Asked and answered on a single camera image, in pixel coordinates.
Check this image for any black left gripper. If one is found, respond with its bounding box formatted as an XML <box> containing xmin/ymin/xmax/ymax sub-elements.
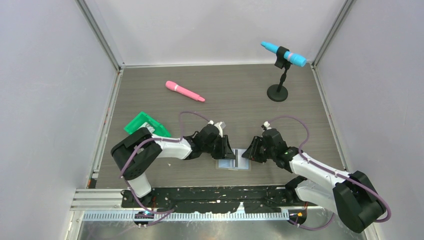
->
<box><xmin>202</xmin><ymin>134</ymin><xmax>236</xmax><ymax>160</ymax></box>

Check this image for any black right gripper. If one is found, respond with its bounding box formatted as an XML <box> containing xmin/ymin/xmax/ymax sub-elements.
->
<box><xmin>241</xmin><ymin>136</ymin><xmax>276</xmax><ymax>164</ymax></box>

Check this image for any grey card holder wallet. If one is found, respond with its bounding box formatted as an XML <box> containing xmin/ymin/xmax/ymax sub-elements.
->
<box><xmin>215</xmin><ymin>148</ymin><xmax>251</xmax><ymax>171</ymax></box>

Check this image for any grey magnetic stripe card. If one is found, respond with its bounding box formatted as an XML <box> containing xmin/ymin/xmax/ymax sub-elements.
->
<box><xmin>233</xmin><ymin>148</ymin><xmax>250</xmax><ymax>170</ymax></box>

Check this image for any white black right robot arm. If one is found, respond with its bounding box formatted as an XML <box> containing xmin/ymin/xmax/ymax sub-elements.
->
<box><xmin>242</xmin><ymin>128</ymin><xmax>388</xmax><ymax>233</ymax></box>

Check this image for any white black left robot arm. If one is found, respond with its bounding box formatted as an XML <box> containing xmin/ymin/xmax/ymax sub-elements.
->
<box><xmin>110</xmin><ymin>123</ymin><xmax>236</xmax><ymax>207</ymax></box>

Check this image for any silver card in bin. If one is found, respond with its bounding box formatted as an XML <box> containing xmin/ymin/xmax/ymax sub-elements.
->
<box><xmin>139</xmin><ymin>122</ymin><xmax>156</xmax><ymax>133</ymax></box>

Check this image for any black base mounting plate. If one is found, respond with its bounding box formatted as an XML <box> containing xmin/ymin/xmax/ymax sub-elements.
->
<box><xmin>120</xmin><ymin>185</ymin><xmax>311</xmax><ymax>214</ymax></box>

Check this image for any black microphone stand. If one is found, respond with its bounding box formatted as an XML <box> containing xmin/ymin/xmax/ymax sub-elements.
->
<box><xmin>266</xmin><ymin>64</ymin><xmax>291</xmax><ymax>102</ymax></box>

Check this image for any green plastic bin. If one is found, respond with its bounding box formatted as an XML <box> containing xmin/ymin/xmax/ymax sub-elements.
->
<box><xmin>123</xmin><ymin>111</ymin><xmax>171</xmax><ymax>137</ymax></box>

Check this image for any pink toy microphone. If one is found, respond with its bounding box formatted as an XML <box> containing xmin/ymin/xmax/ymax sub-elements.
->
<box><xmin>165</xmin><ymin>80</ymin><xmax>206</xmax><ymax>103</ymax></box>

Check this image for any blue toy microphone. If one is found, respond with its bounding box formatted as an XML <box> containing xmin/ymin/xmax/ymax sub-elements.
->
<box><xmin>261</xmin><ymin>41</ymin><xmax>307</xmax><ymax>69</ymax></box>

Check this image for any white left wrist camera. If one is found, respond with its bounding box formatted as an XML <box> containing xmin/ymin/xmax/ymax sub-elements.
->
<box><xmin>208</xmin><ymin>120</ymin><xmax>226</xmax><ymax>138</ymax></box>

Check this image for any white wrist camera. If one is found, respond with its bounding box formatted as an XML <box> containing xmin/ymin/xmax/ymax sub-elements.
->
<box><xmin>261</xmin><ymin>121</ymin><xmax>271</xmax><ymax>131</ymax></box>
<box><xmin>208</xmin><ymin>120</ymin><xmax>226</xmax><ymax>138</ymax></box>

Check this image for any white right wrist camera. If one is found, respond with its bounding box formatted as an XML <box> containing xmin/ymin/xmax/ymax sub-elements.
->
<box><xmin>261</xmin><ymin>121</ymin><xmax>271</xmax><ymax>131</ymax></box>

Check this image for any aluminium front rail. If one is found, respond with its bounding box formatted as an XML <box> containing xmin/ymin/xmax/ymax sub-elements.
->
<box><xmin>69</xmin><ymin>188</ymin><xmax>372</xmax><ymax>222</ymax></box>

